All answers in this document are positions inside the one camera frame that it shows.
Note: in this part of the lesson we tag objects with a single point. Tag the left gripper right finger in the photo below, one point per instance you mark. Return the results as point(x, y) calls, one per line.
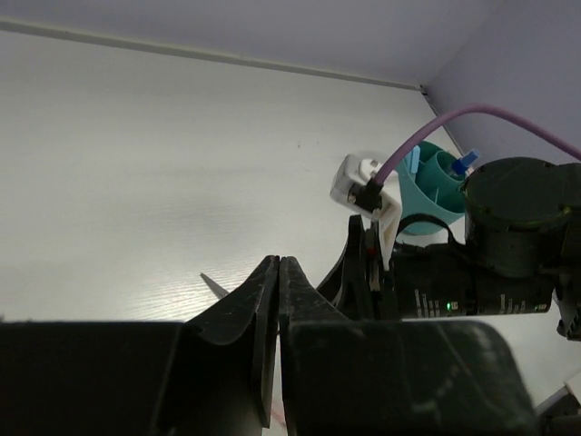
point(342, 377)

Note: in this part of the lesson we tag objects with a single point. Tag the black handled scissors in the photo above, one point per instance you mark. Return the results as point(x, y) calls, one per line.
point(218, 291)

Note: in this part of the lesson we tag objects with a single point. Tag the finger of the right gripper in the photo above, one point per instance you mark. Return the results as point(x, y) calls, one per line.
point(344, 286)

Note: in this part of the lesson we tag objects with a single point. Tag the light blue highlighter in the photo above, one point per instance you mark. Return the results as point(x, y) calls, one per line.
point(412, 159)

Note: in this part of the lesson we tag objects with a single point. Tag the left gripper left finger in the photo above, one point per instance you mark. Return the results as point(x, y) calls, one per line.
point(212, 375)

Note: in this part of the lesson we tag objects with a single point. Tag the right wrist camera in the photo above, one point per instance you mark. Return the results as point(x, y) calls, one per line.
point(353, 188)

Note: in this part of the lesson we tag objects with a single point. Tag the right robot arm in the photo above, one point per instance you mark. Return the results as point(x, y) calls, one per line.
point(520, 255)

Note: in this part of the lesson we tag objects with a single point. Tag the small blue-cap glue bottle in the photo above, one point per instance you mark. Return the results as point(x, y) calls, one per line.
point(460, 166)

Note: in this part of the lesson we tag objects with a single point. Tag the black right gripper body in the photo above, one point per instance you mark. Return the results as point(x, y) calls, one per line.
point(443, 280)

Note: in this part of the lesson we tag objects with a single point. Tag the teal round organizer container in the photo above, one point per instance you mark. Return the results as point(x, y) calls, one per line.
point(432, 190)

